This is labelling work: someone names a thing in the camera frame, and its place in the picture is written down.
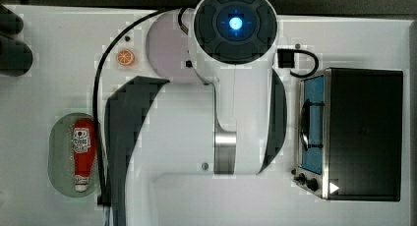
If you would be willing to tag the red ketchup bottle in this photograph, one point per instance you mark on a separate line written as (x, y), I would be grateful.
(83, 140)

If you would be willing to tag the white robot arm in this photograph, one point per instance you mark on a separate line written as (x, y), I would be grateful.
(213, 105)

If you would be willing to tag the green oval strainer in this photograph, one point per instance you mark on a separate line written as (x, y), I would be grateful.
(61, 165)

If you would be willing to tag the grey round plate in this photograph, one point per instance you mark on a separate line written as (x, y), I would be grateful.
(167, 49)

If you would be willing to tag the orange slice toy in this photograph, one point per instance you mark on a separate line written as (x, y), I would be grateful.
(126, 57)

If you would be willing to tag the black toaster oven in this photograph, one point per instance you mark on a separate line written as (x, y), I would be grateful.
(350, 135)

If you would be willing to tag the black object at table edge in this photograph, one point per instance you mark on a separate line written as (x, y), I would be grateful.
(15, 56)

